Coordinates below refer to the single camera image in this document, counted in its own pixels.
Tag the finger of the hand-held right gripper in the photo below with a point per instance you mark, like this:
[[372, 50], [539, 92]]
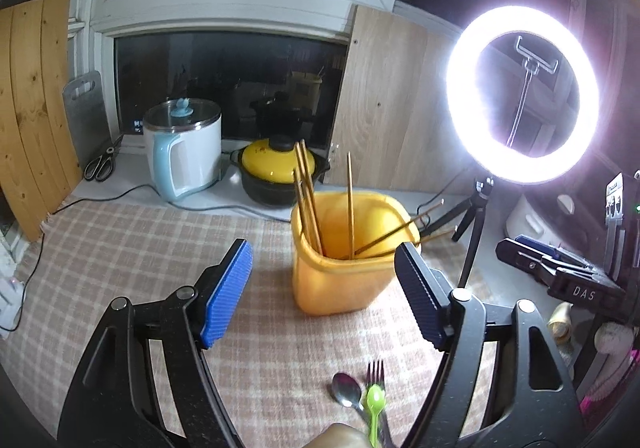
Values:
[[542, 245], [517, 255]]

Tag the black pot with yellow lid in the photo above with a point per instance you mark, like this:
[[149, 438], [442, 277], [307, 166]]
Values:
[[275, 168]]

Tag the black scissors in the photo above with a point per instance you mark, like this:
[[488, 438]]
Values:
[[100, 163]]

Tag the grey cutting board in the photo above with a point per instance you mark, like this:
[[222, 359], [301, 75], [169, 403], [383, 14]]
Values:
[[87, 118]]

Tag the pink and white cloth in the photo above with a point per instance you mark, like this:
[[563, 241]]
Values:
[[617, 368]]

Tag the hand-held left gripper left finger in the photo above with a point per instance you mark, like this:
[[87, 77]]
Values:
[[227, 298]]

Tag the white floral slow cooker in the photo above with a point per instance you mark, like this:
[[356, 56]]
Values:
[[530, 220]]

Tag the checkered tablecloth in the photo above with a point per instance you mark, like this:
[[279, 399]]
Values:
[[150, 253]]

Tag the white power strip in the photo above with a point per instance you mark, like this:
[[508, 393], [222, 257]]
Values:
[[10, 295]]

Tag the beige ornament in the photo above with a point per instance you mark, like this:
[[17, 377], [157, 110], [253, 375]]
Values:
[[560, 323]]

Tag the pine plank board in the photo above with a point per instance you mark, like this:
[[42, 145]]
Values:
[[35, 118]]

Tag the light wood panel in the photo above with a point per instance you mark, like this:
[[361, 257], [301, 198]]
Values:
[[390, 103]]

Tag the metal spoon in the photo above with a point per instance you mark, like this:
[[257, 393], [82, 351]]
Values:
[[346, 388]]

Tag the white and blue electric pot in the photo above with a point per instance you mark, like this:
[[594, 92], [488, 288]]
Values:
[[192, 153]]

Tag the black tripod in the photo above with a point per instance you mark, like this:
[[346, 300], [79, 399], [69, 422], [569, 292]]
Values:
[[475, 223]]

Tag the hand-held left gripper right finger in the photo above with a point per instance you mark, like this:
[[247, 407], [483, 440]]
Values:
[[422, 293]]

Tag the yellow plastic container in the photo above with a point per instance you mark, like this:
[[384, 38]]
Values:
[[350, 285]]

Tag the brown paper piece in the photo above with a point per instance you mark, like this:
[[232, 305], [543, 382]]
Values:
[[342, 437]]

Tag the green plastic spoon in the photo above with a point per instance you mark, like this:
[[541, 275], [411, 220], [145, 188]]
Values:
[[375, 403]]

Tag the metal fork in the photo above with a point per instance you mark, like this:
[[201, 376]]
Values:
[[376, 370]]

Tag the phone clamp holder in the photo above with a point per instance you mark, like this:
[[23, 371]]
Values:
[[530, 63]]

